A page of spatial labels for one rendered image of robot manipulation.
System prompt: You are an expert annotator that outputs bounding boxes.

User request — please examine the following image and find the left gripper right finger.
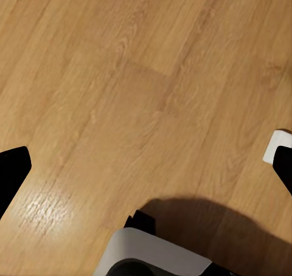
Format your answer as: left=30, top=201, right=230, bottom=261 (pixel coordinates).
left=273, top=146, right=292, bottom=195

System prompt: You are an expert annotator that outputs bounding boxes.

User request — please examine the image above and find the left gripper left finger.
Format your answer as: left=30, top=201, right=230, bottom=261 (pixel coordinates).
left=0, top=146, right=32, bottom=218

